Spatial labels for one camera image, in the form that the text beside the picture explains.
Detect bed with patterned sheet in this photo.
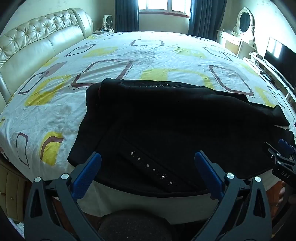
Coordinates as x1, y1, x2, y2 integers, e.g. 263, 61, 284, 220
0, 31, 296, 219

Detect cream vanity dresser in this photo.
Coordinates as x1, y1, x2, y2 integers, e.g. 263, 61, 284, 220
216, 28, 257, 58

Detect bright window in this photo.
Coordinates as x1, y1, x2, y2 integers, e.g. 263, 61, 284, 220
138, 0, 191, 13

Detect cream tufted leather headboard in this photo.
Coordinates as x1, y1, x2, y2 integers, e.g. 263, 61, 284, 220
0, 8, 94, 107

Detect black pants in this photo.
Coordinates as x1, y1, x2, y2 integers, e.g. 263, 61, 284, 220
68, 78, 296, 197

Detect white fan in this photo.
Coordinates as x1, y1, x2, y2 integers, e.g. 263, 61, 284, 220
103, 14, 114, 30

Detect white television stand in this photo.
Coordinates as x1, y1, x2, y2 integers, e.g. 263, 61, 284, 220
243, 52, 296, 105

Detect cream bedside table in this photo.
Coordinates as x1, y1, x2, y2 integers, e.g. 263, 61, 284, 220
0, 160, 31, 223

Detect black television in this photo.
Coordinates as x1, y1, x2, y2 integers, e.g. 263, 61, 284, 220
264, 37, 296, 90

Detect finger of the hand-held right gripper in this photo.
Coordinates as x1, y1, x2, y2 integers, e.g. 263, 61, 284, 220
279, 139, 296, 160
262, 142, 292, 165

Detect white oval vanity mirror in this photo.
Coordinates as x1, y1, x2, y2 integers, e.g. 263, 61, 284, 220
232, 6, 256, 43

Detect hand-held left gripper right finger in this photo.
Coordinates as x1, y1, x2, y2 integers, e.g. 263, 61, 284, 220
192, 151, 272, 241

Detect dark blue curtain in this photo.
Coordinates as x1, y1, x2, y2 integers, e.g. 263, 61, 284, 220
188, 0, 228, 42
114, 0, 139, 33

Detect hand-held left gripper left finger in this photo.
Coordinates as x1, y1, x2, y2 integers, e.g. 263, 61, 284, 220
24, 152, 102, 241

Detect tangled cables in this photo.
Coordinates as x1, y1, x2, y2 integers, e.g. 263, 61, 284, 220
94, 27, 115, 35

